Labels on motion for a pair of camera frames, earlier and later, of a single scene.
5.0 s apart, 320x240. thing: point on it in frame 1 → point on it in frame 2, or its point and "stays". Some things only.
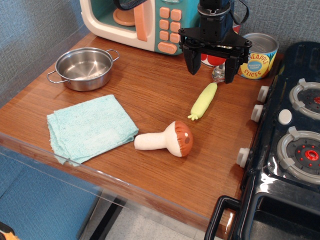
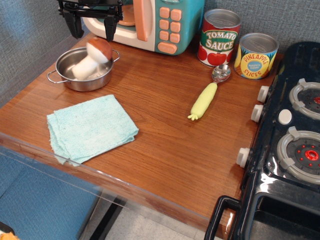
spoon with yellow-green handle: (204, 99) stays
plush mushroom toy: (177, 139) → (99, 51)
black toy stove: (280, 200) stays
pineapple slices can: (261, 55) stays
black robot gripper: (216, 33) → (113, 9)
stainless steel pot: (86, 68) stays
